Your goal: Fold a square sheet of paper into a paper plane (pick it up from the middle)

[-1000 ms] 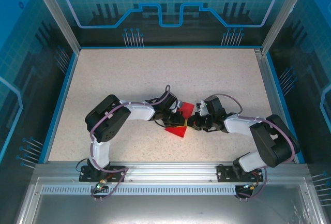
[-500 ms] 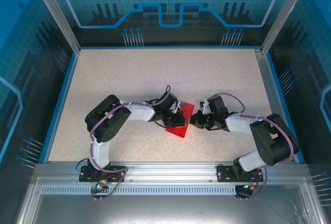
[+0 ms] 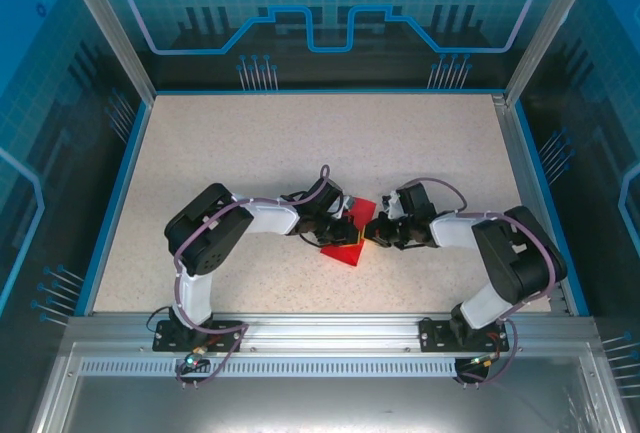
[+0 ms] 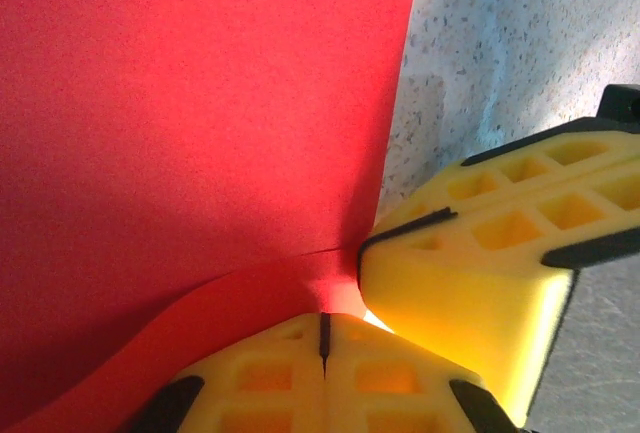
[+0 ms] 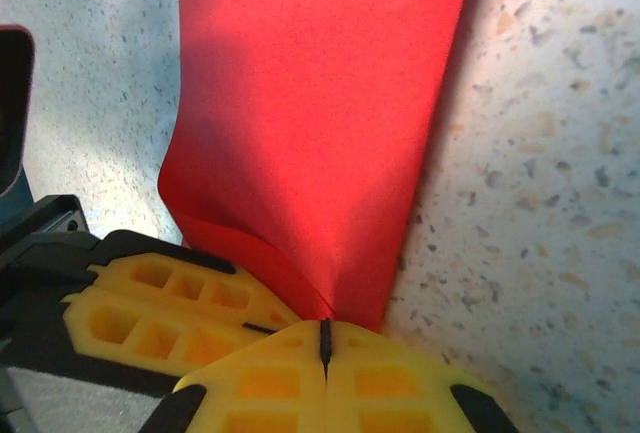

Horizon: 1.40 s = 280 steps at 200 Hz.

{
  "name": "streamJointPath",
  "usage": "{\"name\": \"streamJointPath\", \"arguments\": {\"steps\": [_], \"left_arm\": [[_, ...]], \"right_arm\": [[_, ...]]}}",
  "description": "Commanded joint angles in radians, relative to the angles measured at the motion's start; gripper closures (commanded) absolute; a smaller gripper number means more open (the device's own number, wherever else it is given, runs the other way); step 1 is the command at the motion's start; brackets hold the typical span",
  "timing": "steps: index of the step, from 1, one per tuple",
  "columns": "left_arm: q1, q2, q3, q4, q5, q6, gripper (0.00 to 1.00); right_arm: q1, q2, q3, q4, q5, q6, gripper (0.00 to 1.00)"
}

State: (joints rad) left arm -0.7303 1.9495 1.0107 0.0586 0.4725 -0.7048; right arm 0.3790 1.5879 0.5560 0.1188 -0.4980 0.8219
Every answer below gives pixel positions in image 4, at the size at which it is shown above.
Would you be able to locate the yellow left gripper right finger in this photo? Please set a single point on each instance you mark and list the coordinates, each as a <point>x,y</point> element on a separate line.
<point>390,393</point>

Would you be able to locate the red paper sheet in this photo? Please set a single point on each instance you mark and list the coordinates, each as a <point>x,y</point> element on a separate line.
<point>175,128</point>

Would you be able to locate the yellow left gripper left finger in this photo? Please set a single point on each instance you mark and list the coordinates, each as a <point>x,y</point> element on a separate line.
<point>260,388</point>

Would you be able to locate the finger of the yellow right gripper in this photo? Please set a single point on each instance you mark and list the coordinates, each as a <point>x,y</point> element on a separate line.
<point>530,158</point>
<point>450,293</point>

